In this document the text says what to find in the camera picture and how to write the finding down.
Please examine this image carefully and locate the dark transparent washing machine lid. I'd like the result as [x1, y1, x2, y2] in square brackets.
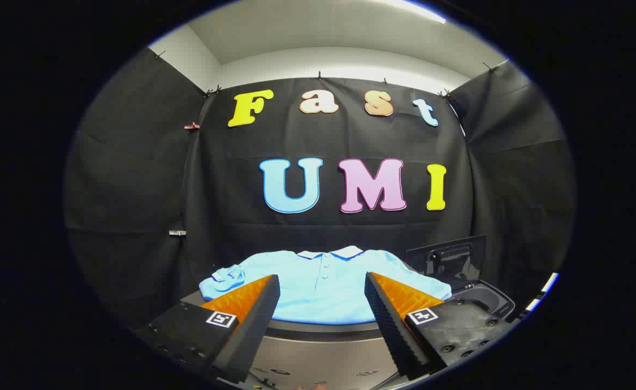
[406, 235, 488, 283]

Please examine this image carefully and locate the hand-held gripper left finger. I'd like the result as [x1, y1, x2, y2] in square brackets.
[147, 274, 281, 384]

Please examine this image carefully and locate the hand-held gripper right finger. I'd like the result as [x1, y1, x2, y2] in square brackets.
[365, 271, 515, 381]

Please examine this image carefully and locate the light blue polo shirt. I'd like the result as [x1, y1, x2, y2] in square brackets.
[199, 246, 452, 326]

